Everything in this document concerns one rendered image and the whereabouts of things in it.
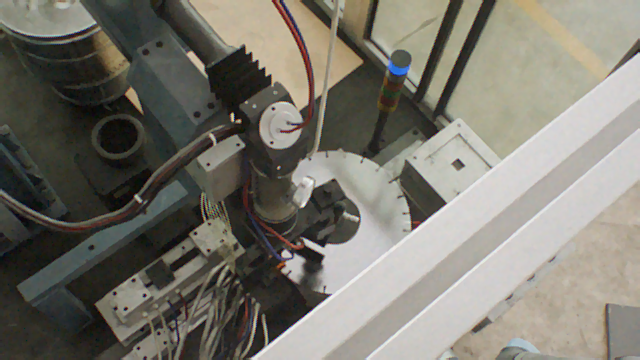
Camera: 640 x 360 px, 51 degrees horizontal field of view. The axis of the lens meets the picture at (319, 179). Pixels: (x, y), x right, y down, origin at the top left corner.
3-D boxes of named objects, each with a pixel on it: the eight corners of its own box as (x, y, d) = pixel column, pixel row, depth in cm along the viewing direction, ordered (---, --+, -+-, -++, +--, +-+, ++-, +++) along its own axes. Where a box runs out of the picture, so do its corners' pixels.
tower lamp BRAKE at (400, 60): (399, 53, 142) (402, 45, 140) (413, 68, 141) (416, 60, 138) (383, 64, 141) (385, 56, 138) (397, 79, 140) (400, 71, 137)
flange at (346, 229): (349, 251, 143) (350, 247, 140) (301, 231, 144) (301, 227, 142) (367, 207, 147) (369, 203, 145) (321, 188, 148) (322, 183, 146)
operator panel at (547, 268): (521, 232, 169) (543, 211, 155) (553, 266, 166) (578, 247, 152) (441, 300, 160) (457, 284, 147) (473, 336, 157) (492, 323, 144)
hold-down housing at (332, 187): (326, 211, 133) (335, 169, 115) (338, 231, 131) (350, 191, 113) (302, 224, 131) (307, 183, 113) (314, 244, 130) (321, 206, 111)
